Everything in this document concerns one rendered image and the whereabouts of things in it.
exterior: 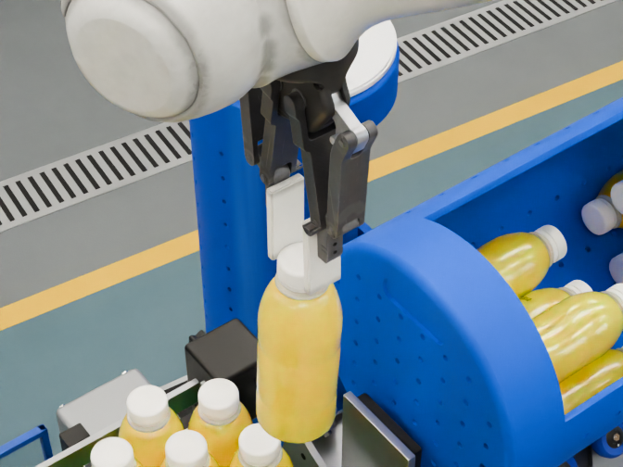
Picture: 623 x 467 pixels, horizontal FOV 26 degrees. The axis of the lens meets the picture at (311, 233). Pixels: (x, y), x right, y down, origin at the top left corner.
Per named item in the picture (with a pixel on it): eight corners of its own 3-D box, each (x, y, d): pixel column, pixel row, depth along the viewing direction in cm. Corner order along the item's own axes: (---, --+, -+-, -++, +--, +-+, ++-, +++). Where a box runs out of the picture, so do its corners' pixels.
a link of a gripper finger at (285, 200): (271, 194, 97) (265, 188, 97) (273, 261, 102) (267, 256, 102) (304, 177, 98) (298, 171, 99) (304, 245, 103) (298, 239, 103)
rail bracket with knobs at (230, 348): (286, 425, 148) (285, 364, 141) (232, 458, 145) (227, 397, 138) (235, 371, 154) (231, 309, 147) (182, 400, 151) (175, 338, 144)
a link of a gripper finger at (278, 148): (273, 86, 88) (261, 72, 89) (260, 193, 97) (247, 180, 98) (321, 65, 90) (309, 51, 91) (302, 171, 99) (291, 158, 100)
